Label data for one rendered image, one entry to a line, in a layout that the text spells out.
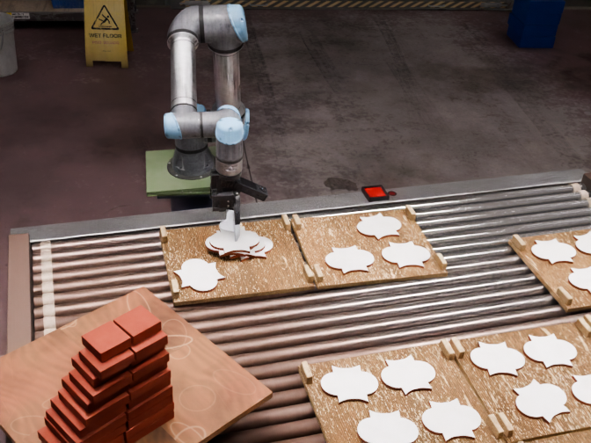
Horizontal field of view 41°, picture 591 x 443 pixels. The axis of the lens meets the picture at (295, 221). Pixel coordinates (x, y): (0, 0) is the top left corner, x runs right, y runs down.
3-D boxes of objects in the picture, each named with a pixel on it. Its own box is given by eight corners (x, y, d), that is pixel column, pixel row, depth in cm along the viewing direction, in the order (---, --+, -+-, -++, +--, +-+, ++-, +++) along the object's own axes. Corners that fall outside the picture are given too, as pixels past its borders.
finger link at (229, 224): (219, 243, 229) (217, 211, 229) (239, 241, 230) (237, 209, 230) (221, 243, 226) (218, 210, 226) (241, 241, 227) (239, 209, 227)
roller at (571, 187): (33, 252, 243) (31, 240, 240) (577, 191, 294) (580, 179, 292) (33, 262, 239) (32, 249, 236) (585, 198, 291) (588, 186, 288)
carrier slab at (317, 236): (289, 222, 257) (290, 218, 256) (407, 212, 267) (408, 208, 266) (317, 290, 230) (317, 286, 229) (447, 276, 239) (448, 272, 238)
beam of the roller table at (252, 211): (12, 243, 249) (10, 228, 246) (577, 181, 304) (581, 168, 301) (12, 259, 243) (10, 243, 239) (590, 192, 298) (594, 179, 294)
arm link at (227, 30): (207, 127, 286) (198, -4, 245) (249, 126, 287) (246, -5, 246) (208, 149, 278) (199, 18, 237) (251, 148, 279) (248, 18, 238)
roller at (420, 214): (33, 262, 239) (32, 249, 236) (585, 198, 291) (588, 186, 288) (33, 272, 235) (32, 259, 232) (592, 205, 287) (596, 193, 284)
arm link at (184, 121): (162, -3, 242) (162, 125, 218) (198, -4, 243) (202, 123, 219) (165, 25, 252) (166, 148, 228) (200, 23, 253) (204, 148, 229)
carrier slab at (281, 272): (159, 235, 247) (158, 230, 246) (285, 222, 257) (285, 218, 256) (173, 306, 220) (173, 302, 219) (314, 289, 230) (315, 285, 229)
